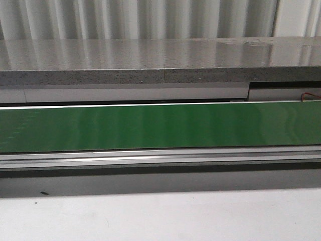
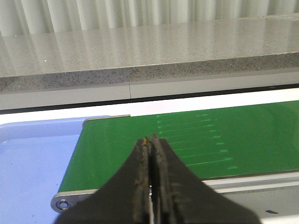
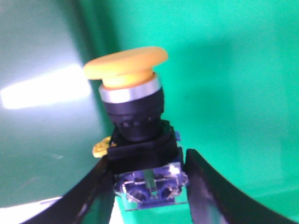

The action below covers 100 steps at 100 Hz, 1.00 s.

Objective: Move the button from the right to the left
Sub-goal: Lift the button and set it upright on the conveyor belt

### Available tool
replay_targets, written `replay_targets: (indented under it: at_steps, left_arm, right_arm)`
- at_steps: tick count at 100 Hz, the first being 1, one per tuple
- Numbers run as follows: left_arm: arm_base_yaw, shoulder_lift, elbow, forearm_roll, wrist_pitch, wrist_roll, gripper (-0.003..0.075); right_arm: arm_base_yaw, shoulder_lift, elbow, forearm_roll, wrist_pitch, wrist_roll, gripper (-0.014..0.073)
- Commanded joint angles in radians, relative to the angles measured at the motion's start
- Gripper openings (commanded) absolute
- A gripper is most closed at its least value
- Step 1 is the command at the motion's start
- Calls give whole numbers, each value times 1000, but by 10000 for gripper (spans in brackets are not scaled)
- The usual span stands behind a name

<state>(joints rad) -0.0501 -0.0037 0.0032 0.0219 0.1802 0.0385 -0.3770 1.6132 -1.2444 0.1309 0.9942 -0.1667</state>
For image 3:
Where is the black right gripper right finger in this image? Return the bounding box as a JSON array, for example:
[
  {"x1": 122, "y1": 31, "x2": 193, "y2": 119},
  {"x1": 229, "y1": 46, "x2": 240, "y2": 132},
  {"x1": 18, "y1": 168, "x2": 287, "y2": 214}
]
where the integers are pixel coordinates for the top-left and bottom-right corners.
[{"x1": 185, "y1": 149, "x2": 294, "y2": 224}]

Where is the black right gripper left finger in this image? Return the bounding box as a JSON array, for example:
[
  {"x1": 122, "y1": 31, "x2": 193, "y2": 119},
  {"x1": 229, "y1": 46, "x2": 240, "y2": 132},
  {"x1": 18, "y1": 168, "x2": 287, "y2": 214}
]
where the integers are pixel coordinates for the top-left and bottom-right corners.
[{"x1": 23, "y1": 156, "x2": 114, "y2": 224}]

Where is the yellow mushroom push button switch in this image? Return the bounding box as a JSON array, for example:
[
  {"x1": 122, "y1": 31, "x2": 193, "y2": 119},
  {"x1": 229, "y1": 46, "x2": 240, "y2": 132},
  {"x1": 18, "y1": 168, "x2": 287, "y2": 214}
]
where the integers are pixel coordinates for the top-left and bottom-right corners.
[{"x1": 84, "y1": 46, "x2": 188, "y2": 210}]

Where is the green conveyor belt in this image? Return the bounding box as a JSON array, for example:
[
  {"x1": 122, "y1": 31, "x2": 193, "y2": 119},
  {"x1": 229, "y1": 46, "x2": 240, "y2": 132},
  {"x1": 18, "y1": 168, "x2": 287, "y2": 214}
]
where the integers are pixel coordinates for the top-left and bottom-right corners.
[{"x1": 0, "y1": 0, "x2": 111, "y2": 208}]

